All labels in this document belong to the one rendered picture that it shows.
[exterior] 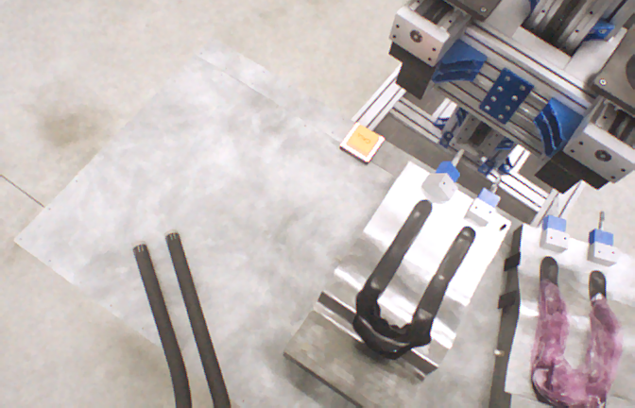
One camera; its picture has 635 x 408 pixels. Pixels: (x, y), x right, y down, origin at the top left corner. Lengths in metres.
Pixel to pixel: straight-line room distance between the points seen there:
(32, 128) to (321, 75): 1.23
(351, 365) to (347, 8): 1.94
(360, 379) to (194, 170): 0.60
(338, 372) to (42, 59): 1.99
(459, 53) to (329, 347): 0.78
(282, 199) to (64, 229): 0.49
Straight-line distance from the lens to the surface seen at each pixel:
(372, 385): 1.09
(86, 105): 2.43
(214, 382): 1.02
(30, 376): 2.10
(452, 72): 1.47
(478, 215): 1.17
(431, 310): 1.08
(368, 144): 1.27
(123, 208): 1.26
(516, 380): 1.16
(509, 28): 1.44
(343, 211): 1.23
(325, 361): 1.08
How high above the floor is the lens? 1.93
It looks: 66 degrees down
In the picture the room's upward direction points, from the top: 11 degrees clockwise
